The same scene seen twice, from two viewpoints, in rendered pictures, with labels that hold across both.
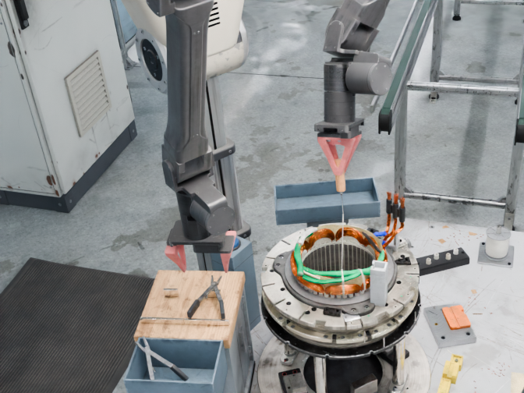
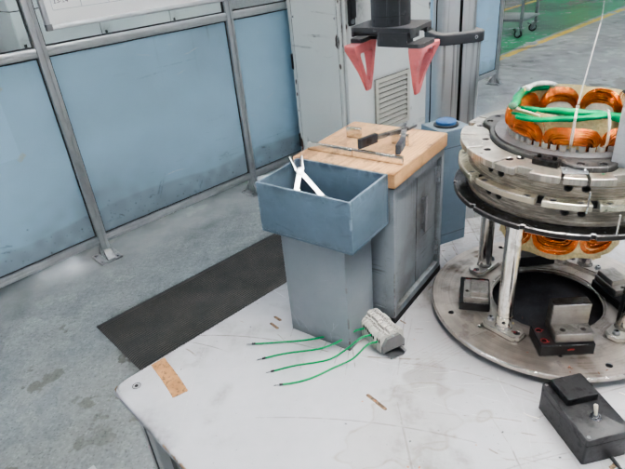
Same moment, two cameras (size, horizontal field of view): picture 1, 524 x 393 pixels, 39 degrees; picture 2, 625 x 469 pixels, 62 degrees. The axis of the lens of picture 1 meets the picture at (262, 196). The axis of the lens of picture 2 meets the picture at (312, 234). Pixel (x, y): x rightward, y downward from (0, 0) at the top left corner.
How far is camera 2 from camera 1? 79 cm
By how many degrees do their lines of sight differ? 23
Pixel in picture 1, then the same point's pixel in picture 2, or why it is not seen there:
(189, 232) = (376, 14)
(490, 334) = not seen: outside the picture
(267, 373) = (448, 277)
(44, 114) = (351, 102)
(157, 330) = (321, 155)
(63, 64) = (377, 68)
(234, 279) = (432, 136)
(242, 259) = (456, 142)
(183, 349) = (341, 181)
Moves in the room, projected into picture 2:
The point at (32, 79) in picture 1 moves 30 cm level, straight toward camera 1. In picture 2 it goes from (347, 70) to (343, 84)
